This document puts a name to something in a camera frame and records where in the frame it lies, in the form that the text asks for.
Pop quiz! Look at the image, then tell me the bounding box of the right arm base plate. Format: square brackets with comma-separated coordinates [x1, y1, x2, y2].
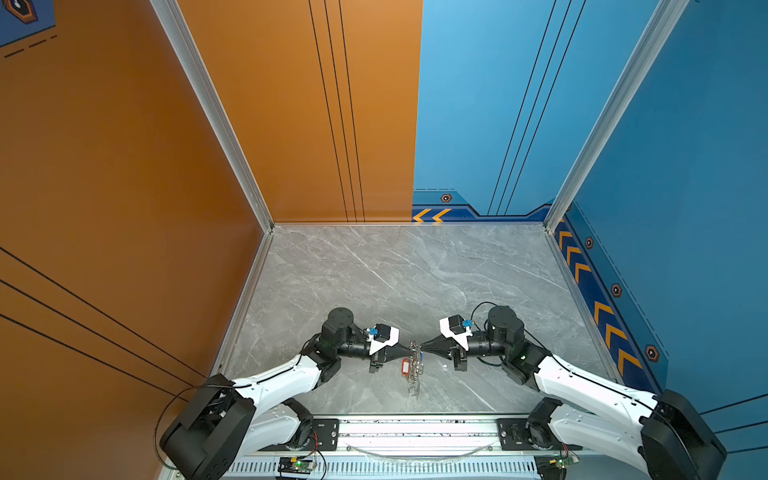
[496, 417, 563, 452]

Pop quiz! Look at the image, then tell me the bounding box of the white vented grille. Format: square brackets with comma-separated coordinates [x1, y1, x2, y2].
[224, 456, 540, 479]

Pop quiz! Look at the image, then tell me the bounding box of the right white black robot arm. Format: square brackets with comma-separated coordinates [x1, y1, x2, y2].
[421, 305, 728, 479]

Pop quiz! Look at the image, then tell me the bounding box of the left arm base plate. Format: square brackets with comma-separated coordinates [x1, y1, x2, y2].
[263, 418, 340, 452]

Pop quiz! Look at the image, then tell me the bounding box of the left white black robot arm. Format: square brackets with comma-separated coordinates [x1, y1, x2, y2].
[153, 307, 413, 479]

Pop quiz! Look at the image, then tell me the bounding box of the right small circuit board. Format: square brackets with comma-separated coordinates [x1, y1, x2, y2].
[549, 445, 580, 470]

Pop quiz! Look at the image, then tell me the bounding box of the aluminium front rail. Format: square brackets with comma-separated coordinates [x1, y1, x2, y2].
[239, 413, 601, 458]

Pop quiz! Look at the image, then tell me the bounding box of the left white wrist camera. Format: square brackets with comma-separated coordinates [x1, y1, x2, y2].
[366, 324, 400, 356]

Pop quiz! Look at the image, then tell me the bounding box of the green circuit board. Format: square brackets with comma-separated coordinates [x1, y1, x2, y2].
[276, 456, 318, 479]

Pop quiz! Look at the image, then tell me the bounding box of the metal keyring with chain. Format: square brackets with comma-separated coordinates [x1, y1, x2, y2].
[406, 342, 424, 397]

